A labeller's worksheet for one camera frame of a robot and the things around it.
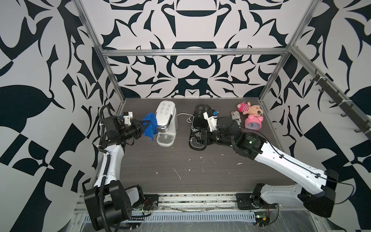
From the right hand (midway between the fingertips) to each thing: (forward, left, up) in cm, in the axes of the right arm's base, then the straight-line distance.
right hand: (194, 131), depth 68 cm
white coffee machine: (+11, +14, -5) cm, 19 cm away
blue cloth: (+5, +22, -5) cm, 23 cm away
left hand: (+10, +23, -4) cm, 26 cm away
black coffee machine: (-4, -1, 0) cm, 5 cm away
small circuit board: (-31, -32, -30) cm, 54 cm away
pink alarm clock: (+20, -41, -22) cm, 50 cm away
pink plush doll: (+33, -40, -23) cm, 57 cm away
